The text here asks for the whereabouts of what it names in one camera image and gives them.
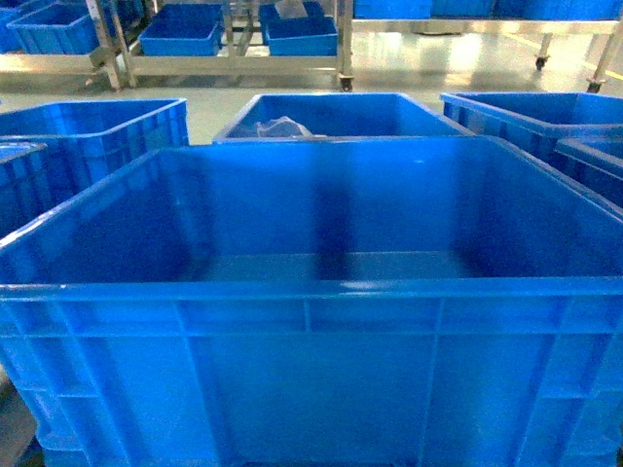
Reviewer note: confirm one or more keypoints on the blue crate far left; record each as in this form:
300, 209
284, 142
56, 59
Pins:
25, 189

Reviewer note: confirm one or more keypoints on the blue crate far right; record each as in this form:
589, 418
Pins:
595, 163

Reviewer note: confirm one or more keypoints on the blue crate on cart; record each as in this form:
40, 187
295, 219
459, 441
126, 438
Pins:
314, 34
184, 30
56, 29

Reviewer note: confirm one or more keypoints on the steel shelf cart left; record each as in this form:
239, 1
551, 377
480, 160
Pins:
118, 25

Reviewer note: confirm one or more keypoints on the blue crate behind centre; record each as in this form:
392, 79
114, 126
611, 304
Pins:
340, 116

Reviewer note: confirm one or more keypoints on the clear plastic bag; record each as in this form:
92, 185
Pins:
282, 127

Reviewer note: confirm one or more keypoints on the large blue plastic crate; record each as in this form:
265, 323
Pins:
438, 301

